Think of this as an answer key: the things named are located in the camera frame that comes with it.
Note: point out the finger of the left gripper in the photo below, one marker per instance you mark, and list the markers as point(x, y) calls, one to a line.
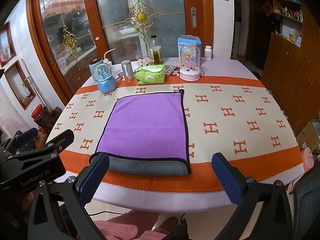
point(22, 139)

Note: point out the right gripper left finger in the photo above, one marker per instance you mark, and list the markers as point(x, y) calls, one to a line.
point(58, 210)

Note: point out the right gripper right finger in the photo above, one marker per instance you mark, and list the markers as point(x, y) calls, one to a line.
point(274, 220)

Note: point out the purple and grey towel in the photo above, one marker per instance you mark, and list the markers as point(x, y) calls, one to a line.
point(147, 135)

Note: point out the red lidded jar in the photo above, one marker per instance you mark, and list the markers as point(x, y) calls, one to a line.
point(38, 112)

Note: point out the pink fleece clothing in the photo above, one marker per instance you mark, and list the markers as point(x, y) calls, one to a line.
point(136, 225)

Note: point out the pink round clock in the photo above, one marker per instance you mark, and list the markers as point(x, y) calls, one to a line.
point(308, 160)

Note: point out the teal cylindrical humidifier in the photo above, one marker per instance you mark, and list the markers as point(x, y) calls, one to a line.
point(93, 67)

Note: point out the cardboard box on floor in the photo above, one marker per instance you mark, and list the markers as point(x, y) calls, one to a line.
point(308, 137)

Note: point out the blue castle snow globe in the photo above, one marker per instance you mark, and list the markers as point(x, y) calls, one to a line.
point(106, 81)

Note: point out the silver orange drink can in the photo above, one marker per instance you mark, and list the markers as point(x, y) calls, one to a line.
point(127, 70)

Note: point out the wooden glass sliding door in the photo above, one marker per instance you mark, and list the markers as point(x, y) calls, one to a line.
point(68, 34)

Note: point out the orange H-pattern table blanket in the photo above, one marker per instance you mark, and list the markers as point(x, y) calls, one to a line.
point(234, 116)

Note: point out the green tissue pack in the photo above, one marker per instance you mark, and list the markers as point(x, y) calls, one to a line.
point(152, 74)

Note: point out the pink flower ornament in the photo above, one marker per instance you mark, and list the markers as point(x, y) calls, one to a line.
point(144, 62)

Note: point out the glass bottle amber liquid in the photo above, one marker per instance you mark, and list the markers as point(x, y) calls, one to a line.
point(155, 50)

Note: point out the pill blister pack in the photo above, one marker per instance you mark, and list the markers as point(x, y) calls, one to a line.
point(169, 69)

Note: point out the dark wooden shelf cabinet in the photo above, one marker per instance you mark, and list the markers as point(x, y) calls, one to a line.
point(291, 70)

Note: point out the pink glass dome music box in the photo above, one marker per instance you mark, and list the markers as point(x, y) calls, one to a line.
point(190, 63)

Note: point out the blue cartoon cardboard box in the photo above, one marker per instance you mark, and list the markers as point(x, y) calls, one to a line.
point(189, 42)

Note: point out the white pill bottle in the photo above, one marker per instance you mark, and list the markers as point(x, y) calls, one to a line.
point(208, 53)

